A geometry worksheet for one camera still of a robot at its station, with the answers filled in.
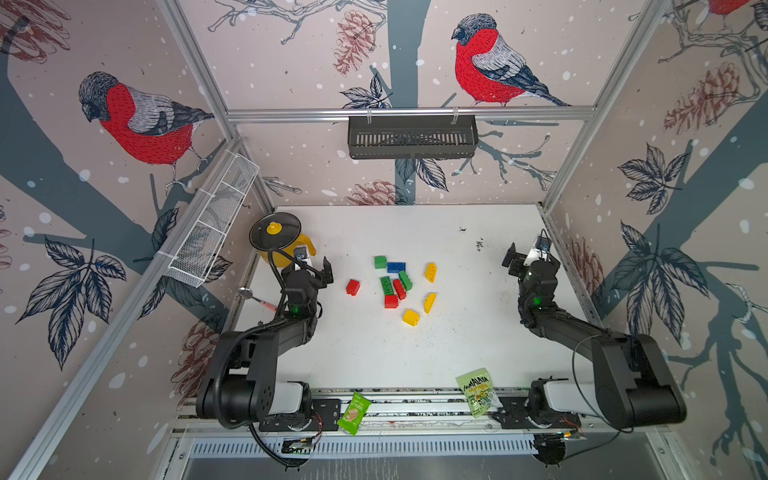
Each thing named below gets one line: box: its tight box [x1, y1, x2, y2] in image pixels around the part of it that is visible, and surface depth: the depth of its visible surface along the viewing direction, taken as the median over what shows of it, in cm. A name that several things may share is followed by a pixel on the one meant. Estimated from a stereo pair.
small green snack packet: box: [337, 391, 372, 436], surface depth 75 cm
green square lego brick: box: [374, 256, 387, 269], surface depth 104 cm
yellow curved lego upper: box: [425, 262, 438, 283], surface depth 102 cm
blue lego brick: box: [387, 262, 406, 273], surface depth 103 cm
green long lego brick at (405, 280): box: [398, 270, 413, 291], surface depth 100 cm
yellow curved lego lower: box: [424, 293, 437, 314], surface depth 94 cm
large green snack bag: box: [455, 368, 503, 419], surface depth 78 cm
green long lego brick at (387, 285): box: [380, 276, 394, 296], surface depth 99 cm
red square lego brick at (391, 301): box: [385, 295, 398, 309], surface depth 95 cm
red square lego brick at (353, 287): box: [346, 278, 361, 297], surface depth 97 cm
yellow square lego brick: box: [402, 309, 421, 327], surface depth 92 cm
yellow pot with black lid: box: [249, 212, 316, 268], surface depth 100 cm
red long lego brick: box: [393, 278, 407, 300], surface depth 100 cm
